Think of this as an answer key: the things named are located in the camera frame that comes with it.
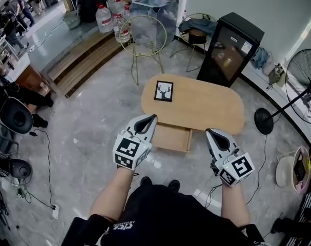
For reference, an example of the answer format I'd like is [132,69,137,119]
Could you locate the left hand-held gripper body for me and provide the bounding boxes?
[112,131,152,171]

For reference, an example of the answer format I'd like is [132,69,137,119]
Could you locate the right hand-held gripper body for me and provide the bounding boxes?
[210,148,255,187]

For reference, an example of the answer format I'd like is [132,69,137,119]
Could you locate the wooden table drawer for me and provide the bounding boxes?
[151,121,194,153]

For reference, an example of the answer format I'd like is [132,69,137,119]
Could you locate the person's left forearm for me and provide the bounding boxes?
[88,166,135,222]

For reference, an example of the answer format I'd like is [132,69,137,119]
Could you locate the person's right forearm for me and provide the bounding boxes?
[220,182,251,228]

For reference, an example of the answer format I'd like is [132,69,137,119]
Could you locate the wooden coffee table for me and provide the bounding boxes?
[140,73,245,136]

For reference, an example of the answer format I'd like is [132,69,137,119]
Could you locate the black standing fan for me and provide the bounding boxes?
[254,49,311,135]

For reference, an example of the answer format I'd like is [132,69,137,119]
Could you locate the black framed deer picture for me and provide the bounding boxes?
[154,80,174,103]

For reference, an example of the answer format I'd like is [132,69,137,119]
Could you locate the white round laundry basket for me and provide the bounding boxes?
[275,146,311,194]

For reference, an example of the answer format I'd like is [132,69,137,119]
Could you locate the person's right black shoe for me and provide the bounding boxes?
[168,179,181,192]

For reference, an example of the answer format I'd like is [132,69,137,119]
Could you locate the black flat box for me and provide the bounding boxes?
[293,157,306,181]

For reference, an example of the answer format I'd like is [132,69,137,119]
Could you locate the person's black shirt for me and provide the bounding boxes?
[61,184,267,246]

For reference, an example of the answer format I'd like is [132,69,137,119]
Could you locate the wooden platform steps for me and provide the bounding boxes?
[46,31,128,98]

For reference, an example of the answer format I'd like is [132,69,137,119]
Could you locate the olive small bag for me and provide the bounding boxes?
[269,63,286,87]

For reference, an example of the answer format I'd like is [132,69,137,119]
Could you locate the striped bag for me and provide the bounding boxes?
[297,190,311,225]

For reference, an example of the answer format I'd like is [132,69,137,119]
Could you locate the black glass-door mini fridge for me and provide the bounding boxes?
[196,11,265,88]

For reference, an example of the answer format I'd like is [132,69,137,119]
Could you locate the light blue cloth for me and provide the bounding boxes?
[252,47,271,69]

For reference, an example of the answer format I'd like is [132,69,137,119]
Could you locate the clear water bottle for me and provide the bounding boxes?
[112,13,131,43]

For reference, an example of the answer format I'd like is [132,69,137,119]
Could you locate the black oval backpack shell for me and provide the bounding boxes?
[0,97,34,135]
[9,159,33,179]

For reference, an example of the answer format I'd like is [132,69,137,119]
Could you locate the brown wooden cabinet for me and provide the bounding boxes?
[15,65,56,112]

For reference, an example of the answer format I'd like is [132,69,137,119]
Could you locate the translucent blue storage box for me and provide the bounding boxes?
[131,0,179,53]

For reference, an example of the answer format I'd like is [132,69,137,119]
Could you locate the blue denim garment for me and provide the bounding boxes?
[179,18,218,37]

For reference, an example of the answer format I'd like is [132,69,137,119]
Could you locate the grey woven basket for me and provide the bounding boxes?
[64,10,81,30]

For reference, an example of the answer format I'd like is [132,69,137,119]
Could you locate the black equipment case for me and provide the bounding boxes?
[68,0,106,23]

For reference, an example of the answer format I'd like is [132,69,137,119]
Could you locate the black fan cable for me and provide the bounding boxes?
[246,134,268,204]

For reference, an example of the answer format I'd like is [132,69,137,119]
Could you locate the right hand-held gripper cable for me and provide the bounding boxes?
[205,184,223,209]

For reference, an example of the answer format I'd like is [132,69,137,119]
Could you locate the gold wire chair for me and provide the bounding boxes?
[170,13,219,73]
[118,14,168,86]

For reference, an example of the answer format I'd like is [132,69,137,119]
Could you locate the black power cable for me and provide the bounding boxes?
[29,128,56,210]

